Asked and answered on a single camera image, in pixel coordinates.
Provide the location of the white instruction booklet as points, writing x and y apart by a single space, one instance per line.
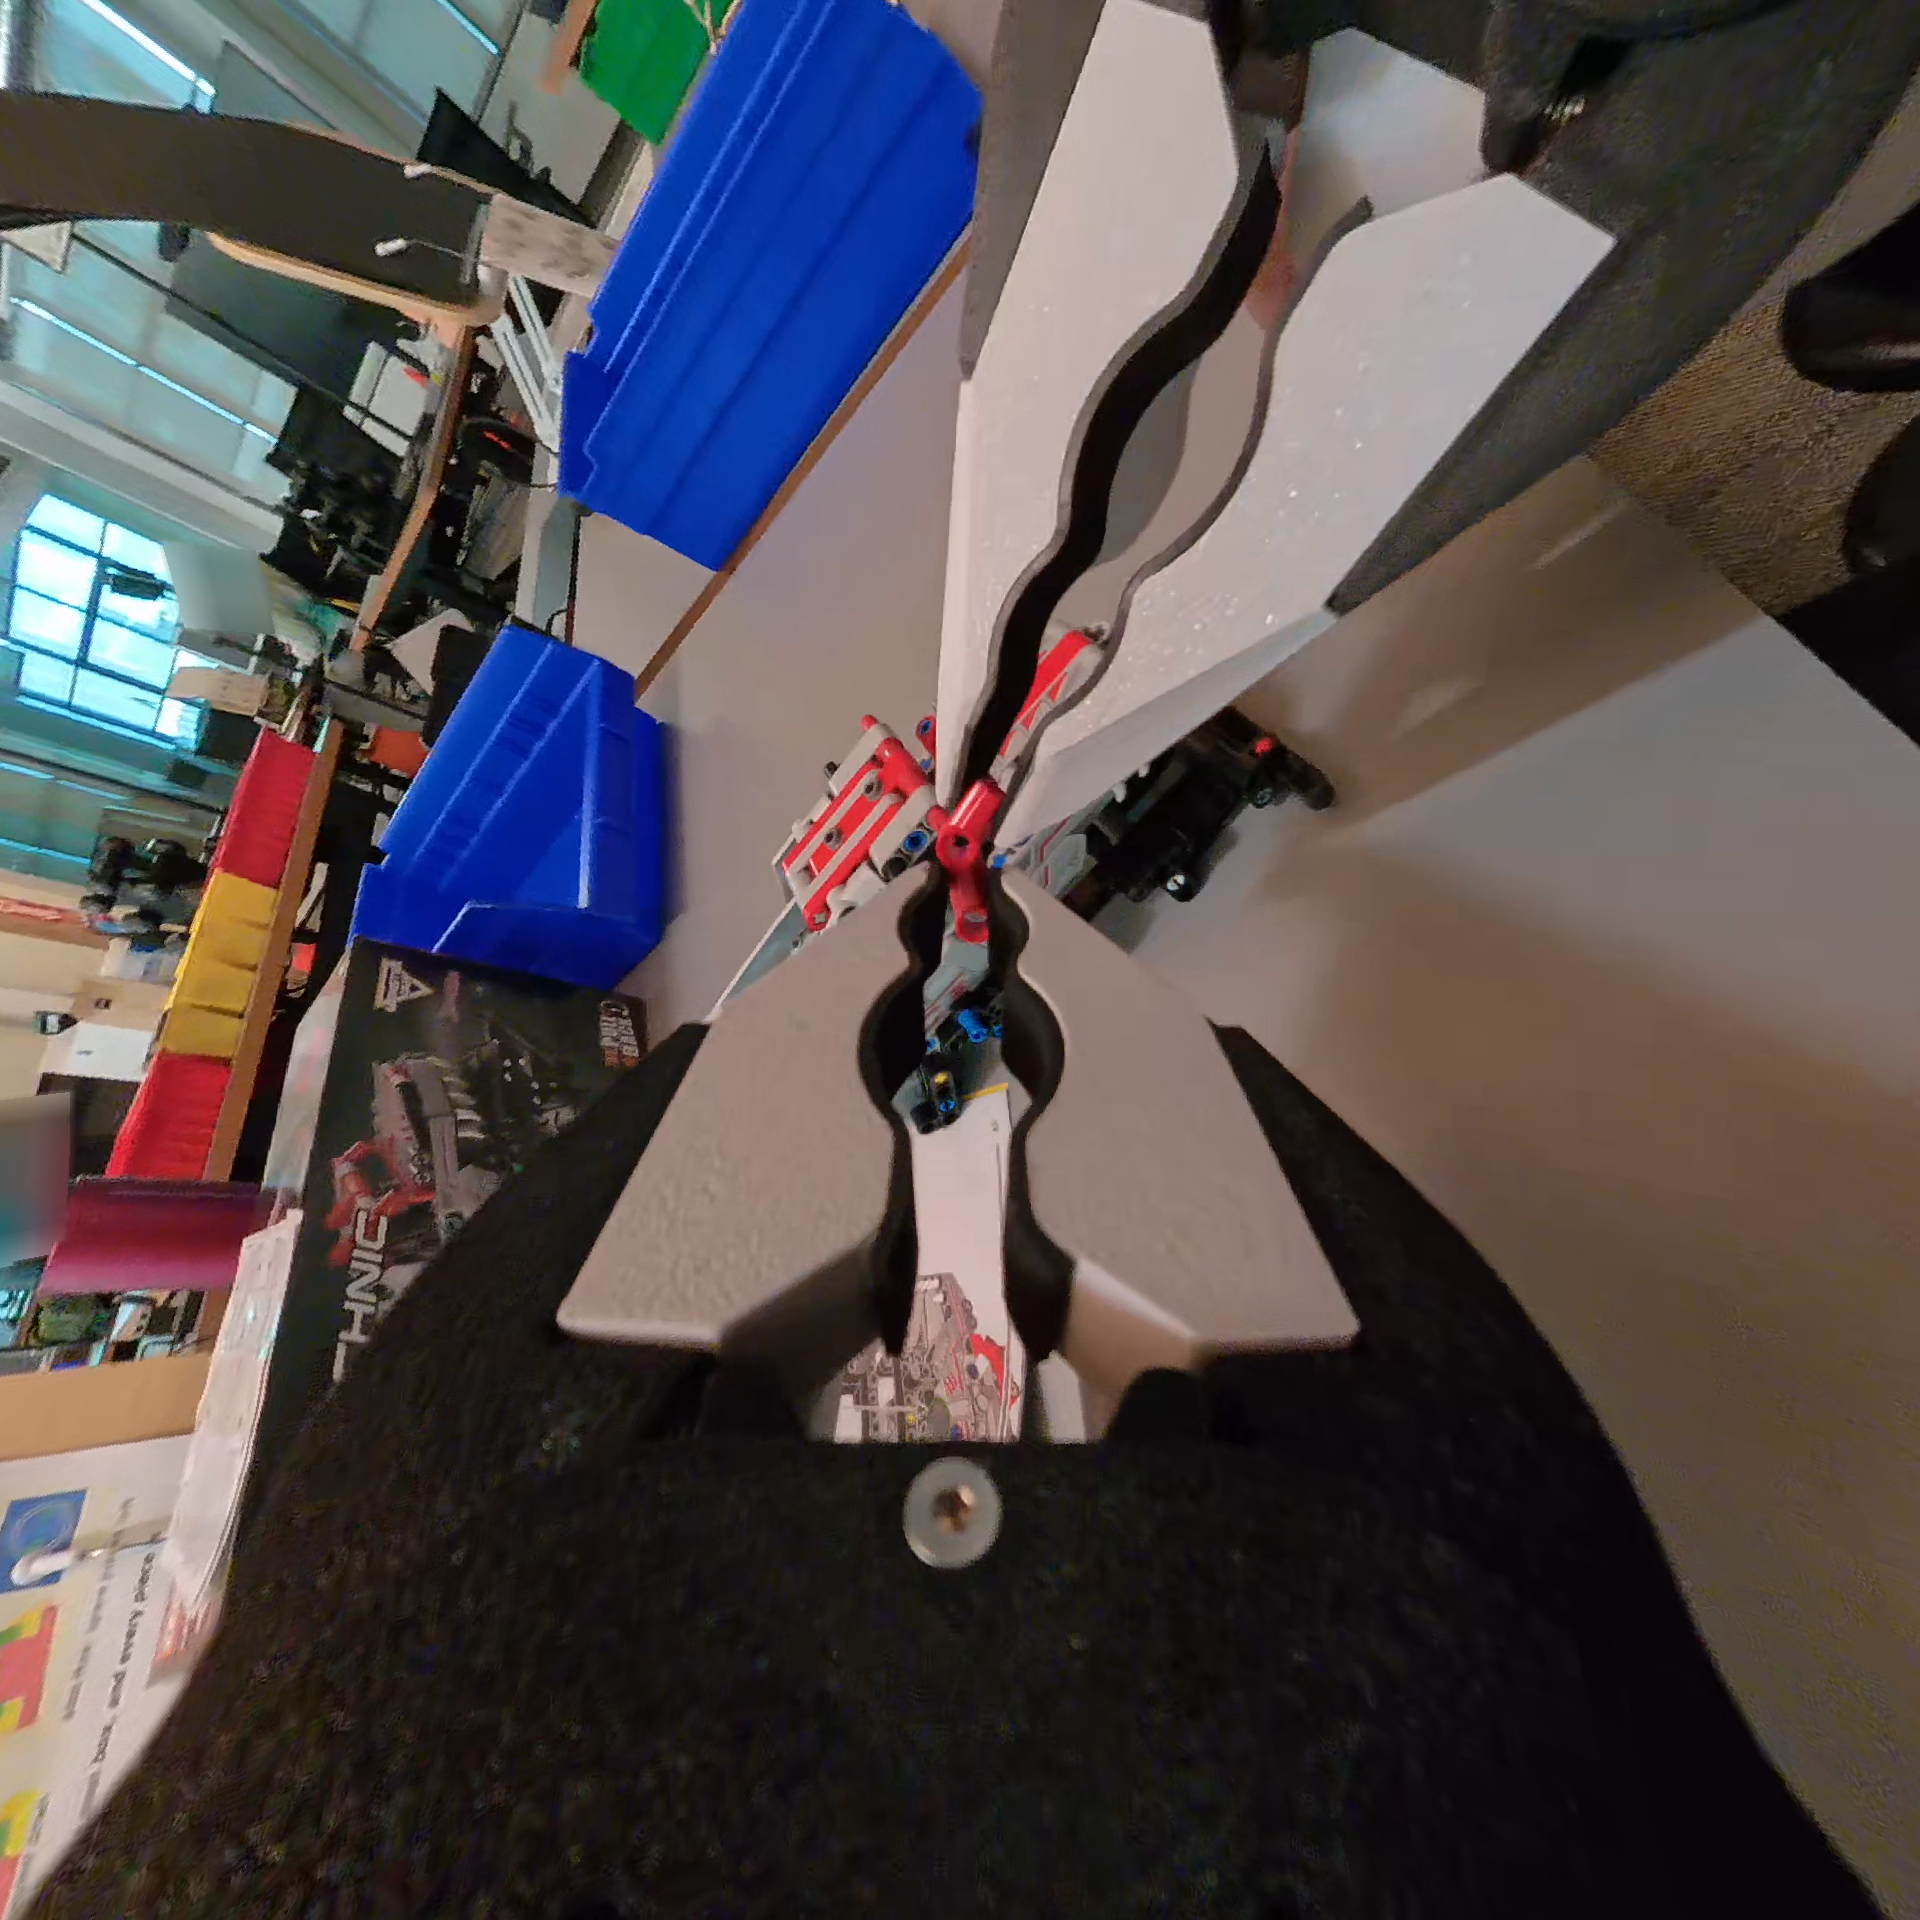
961 1277

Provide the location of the red angled toy brick connector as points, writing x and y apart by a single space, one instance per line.
971 810

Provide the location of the large blue storage bin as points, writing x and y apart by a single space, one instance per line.
750 301

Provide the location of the dark foam board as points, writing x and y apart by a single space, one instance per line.
225 182

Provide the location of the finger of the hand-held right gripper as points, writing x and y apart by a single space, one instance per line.
1096 271
1394 390

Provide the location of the colourful printed sheet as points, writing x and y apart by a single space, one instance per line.
75 1650

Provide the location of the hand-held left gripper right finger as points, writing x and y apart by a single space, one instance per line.
1184 1184

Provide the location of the brown cardboard box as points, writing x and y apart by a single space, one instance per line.
89 1401

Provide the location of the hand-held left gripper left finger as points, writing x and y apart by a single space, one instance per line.
735 1170

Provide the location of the grey red toy brick vehicle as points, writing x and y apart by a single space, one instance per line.
855 826

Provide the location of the yellow storage bin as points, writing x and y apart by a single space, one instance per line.
222 960

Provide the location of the white paper sheets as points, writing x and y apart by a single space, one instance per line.
241 1425

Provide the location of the red storage bin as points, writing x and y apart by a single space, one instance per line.
269 802
181 1118

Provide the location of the dark toy brick set box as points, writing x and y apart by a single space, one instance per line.
434 1079

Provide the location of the magenta storage bin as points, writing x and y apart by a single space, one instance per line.
150 1238

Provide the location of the small blue storage bin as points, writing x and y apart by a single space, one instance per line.
525 810

